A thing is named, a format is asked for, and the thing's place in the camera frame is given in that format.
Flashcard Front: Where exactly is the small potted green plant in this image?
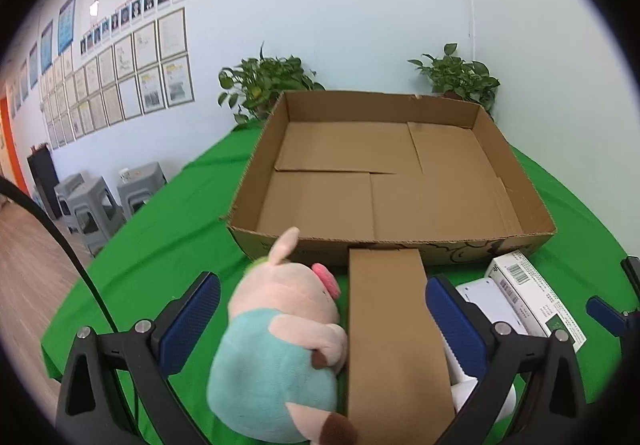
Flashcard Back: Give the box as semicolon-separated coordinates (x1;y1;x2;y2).
407;43;501;119

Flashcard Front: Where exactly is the white carton with barcode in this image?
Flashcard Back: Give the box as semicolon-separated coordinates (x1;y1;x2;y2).
485;250;588;354

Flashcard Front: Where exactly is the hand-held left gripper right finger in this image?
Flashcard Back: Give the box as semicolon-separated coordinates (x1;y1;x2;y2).
425;275;587;445

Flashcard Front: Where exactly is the blue wall poster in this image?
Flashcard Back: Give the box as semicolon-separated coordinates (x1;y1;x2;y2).
28;43;40;91
39;20;54;76
57;0;77;56

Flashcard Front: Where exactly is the bushy potted green plant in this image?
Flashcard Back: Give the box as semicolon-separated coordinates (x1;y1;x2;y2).
217;42;326;126

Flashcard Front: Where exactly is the narrow cardboard box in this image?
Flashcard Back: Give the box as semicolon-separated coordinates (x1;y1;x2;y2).
346;247;457;445

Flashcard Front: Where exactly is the green tablecloth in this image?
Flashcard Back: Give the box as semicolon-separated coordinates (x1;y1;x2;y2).
40;122;633;445

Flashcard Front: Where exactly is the pink pig plush toy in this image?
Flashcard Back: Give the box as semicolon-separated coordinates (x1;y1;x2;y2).
206;226;359;445

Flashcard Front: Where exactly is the black cabinet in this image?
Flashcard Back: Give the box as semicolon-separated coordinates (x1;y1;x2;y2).
27;145;62;222

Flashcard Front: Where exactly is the grey plastic stool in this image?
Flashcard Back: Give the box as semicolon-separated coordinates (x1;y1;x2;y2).
53;173;85;222
116;162;168;219
66;176;126;257

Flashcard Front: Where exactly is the wall of framed certificates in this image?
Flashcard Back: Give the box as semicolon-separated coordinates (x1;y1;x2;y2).
39;7;195;152

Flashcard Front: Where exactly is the black cable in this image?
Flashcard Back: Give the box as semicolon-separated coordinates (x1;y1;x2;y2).
0;176;121;334

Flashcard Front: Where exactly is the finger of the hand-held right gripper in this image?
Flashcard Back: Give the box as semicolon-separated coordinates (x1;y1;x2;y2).
586;296;640;341
620;255;640;292

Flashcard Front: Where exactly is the large cardboard box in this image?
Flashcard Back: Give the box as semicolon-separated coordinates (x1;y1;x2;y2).
222;90;557;272

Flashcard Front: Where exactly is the white hair dryer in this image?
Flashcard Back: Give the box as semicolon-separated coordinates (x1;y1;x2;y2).
442;277;517;426

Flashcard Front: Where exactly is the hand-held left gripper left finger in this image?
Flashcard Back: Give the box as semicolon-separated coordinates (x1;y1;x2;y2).
55;271;221;445

